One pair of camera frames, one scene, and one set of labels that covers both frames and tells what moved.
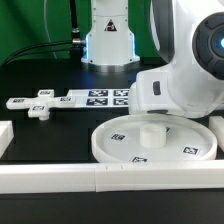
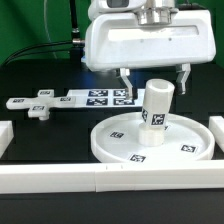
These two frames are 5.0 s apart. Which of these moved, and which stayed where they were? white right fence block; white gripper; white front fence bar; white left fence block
Moved: white gripper
Stayed: white left fence block; white front fence bar; white right fence block
